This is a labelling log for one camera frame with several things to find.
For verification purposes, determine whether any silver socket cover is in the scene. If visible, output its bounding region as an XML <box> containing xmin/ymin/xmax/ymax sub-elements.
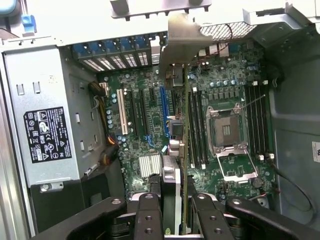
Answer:
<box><xmin>215</xmin><ymin>147</ymin><xmax>259</xmax><ymax>183</ymax></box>

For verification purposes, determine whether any silver finned chipset heatsink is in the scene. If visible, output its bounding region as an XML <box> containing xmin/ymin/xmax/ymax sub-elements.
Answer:
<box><xmin>138</xmin><ymin>153</ymin><xmax>161</xmax><ymax>179</ymax></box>

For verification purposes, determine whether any RAM slot with white latches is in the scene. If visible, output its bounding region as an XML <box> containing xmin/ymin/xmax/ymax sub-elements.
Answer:
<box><xmin>196</xmin><ymin>88</ymin><xmax>207</xmax><ymax>169</ymax></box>
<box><xmin>262</xmin><ymin>79</ymin><xmax>275</xmax><ymax>160</ymax></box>
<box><xmin>251</xmin><ymin>81</ymin><xmax>265</xmax><ymax>161</ymax></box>
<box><xmin>187</xmin><ymin>91</ymin><xmax>197</xmax><ymax>169</ymax></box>

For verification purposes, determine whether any CPU socket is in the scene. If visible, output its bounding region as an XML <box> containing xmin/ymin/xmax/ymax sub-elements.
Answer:
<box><xmin>205</xmin><ymin>104</ymin><xmax>249</xmax><ymax>155</ymax></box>

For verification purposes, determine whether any long black expansion slot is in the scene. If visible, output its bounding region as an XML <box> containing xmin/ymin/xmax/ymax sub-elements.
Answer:
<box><xmin>139</xmin><ymin>88</ymin><xmax>150</xmax><ymax>135</ymax></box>
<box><xmin>171</xmin><ymin>89</ymin><xmax>180</xmax><ymax>118</ymax></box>
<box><xmin>126</xmin><ymin>89</ymin><xmax>139</xmax><ymax>135</ymax></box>

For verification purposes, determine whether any blue PCIe expansion slot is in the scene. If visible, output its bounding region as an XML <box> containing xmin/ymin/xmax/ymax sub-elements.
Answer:
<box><xmin>159</xmin><ymin>85</ymin><xmax>171</xmax><ymax>139</ymax></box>

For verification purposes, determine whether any white PCI expansion slot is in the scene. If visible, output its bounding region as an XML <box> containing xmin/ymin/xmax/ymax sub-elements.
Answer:
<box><xmin>116</xmin><ymin>88</ymin><xmax>129</xmax><ymax>135</ymax></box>

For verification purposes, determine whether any white case sticker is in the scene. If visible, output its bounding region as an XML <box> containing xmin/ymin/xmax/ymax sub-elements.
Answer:
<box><xmin>311</xmin><ymin>141</ymin><xmax>320</xmax><ymax>164</ymax></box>

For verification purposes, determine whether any grey metal PC case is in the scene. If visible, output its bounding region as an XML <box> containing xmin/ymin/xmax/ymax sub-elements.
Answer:
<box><xmin>0</xmin><ymin>1</ymin><xmax>320</xmax><ymax>240</ymax></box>

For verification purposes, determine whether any socket locking lever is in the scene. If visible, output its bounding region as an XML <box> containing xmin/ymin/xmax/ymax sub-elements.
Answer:
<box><xmin>239</xmin><ymin>94</ymin><xmax>266</xmax><ymax>110</ymax></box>

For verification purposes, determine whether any black power supply label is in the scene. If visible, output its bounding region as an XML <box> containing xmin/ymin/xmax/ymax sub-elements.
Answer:
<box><xmin>22</xmin><ymin>106</ymin><xmax>73</xmax><ymax>165</ymax></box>

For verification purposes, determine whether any white power connector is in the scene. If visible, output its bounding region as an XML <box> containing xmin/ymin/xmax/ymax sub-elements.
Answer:
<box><xmin>99</xmin><ymin>83</ymin><xmax>110</xmax><ymax>98</ymax></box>

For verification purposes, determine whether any green motherboard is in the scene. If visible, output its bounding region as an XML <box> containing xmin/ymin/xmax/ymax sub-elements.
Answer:
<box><xmin>96</xmin><ymin>41</ymin><xmax>279</xmax><ymax>204</ymax></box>

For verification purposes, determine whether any perforated expansion slot cover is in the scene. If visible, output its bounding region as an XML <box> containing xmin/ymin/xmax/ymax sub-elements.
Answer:
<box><xmin>136</xmin><ymin>51</ymin><xmax>152</xmax><ymax>67</ymax></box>
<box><xmin>79</xmin><ymin>58</ymin><xmax>100</xmax><ymax>73</ymax></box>
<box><xmin>95</xmin><ymin>56</ymin><xmax>114</xmax><ymax>71</ymax></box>
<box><xmin>109</xmin><ymin>54</ymin><xmax>128</xmax><ymax>70</ymax></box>
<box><xmin>123</xmin><ymin>52</ymin><xmax>139</xmax><ymax>69</ymax></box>

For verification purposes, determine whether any grey power supply unit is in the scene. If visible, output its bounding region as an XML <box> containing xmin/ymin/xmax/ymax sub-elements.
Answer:
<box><xmin>1</xmin><ymin>46</ymin><xmax>81</xmax><ymax>189</ymax></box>

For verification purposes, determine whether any blue slot retention clip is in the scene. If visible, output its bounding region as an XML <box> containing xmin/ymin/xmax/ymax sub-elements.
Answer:
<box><xmin>134</xmin><ymin>36</ymin><xmax>152</xmax><ymax>53</ymax></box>
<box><xmin>73</xmin><ymin>42</ymin><xmax>90</xmax><ymax>60</ymax></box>
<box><xmin>88</xmin><ymin>40</ymin><xmax>106</xmax><ymax>58</ymax></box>
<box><xmin>104</xmin><ymin>39</ymin><xmax>121</xmax><ymax>56</ymax></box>
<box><xmin>119</xmin><ymin>37</ymin><xmax>136</xmax><ymax>54</ymax></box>

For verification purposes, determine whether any blue plastic clamp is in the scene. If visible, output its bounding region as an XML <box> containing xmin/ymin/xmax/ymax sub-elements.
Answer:
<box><xmin>21</xmin><ymin>14</ymin><xmax>38</xmax><ymax>35</ymax></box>

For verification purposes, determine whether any light blue plastic object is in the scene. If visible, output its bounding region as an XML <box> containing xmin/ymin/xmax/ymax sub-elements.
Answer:
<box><xmin>0</xmin><ymin>0</ymin><xmax>18</xmax><ymax>16</ymax></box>

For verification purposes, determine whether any braided yellow black power cable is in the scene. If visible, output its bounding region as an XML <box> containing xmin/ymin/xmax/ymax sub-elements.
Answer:
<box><xmin>87</xmin><ymin>80</ymin><xmax>117</xmax><ymax>151</ymax></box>

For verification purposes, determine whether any red black twisted wire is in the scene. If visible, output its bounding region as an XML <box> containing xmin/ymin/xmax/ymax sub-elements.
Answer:
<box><xmin>197</xmin><ymin>23</ymin><xmax>235</xmax><ymax>61</ymax></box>

